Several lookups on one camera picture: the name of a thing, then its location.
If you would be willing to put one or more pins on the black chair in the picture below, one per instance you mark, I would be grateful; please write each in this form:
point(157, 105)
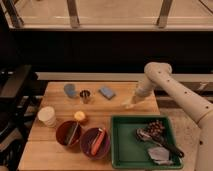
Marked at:
point(15, 97)

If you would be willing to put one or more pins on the yellow banana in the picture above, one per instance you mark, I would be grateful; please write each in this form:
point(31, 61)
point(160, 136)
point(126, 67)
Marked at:
point(130, 104)

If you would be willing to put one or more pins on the grey folded cloth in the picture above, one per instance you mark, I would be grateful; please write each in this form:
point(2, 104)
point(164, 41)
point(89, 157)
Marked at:
point(160, 155)

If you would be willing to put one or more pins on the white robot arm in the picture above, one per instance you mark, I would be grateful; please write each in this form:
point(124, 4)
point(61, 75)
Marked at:
point(196, 107)

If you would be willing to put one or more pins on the orange carrot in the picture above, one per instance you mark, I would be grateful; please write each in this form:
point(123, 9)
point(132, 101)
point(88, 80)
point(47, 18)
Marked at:
point(95, 146)

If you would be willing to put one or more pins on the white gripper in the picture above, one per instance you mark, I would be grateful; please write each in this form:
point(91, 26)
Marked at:
point(143, 89)

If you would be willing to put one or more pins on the blue rectangular sponge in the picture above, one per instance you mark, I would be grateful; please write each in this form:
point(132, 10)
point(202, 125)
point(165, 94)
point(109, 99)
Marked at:
point(107, 92)

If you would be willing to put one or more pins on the black spoon utensil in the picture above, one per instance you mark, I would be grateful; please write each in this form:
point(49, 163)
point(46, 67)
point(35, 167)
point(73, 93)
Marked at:
point(145, 136)

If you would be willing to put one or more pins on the green handled knife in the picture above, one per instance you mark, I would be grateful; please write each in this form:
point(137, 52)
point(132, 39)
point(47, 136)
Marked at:
point(72, 133)

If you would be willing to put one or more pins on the purple bowl with carrot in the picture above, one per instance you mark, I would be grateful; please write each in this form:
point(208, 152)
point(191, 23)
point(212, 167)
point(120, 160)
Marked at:
point(89, 137)

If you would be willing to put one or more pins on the bunch of dark grapes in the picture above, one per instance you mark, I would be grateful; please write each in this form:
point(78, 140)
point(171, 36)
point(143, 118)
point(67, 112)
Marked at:
point(155, 128)

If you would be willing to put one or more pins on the green plastic tray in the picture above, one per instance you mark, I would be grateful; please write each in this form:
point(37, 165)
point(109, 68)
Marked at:
point(128, 152)

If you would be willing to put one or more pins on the small orange fruit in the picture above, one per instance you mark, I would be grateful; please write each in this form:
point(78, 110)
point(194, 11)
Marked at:
point(80, 116)

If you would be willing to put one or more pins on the small metal cup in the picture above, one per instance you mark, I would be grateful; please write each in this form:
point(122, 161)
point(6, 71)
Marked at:
point(85, 96)

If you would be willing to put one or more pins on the maroon bowl with knife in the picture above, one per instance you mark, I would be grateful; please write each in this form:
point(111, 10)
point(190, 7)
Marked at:
point(62, 133)

